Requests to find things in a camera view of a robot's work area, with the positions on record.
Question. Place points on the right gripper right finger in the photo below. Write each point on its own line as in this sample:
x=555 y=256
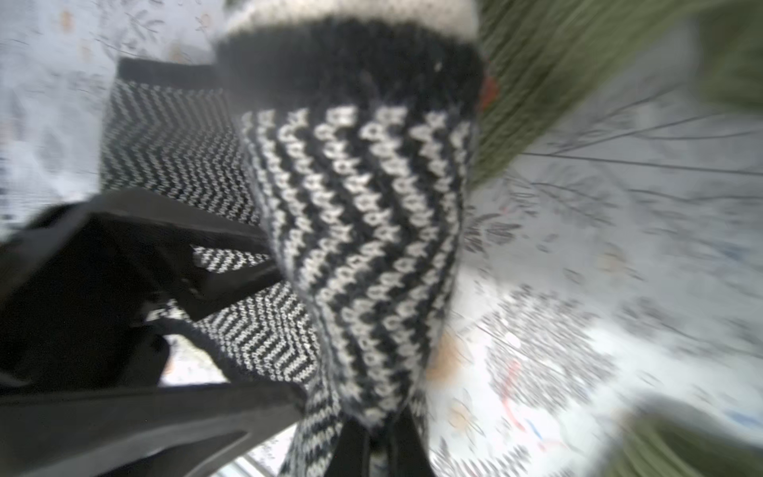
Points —
x=406 y=452

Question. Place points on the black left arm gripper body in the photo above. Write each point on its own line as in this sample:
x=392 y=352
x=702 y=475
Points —
x=73 y=301

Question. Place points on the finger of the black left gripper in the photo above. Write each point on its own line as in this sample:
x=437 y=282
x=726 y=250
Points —
x=202 y=261
x=175 y=431

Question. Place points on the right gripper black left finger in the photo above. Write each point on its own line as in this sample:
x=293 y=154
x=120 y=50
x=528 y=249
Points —
x=351 y=457

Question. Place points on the green knit scarf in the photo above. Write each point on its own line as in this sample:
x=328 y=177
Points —
x=547 y=56

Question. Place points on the black white patterned knit scarf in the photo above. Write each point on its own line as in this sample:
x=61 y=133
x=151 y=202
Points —
x=345 y=130

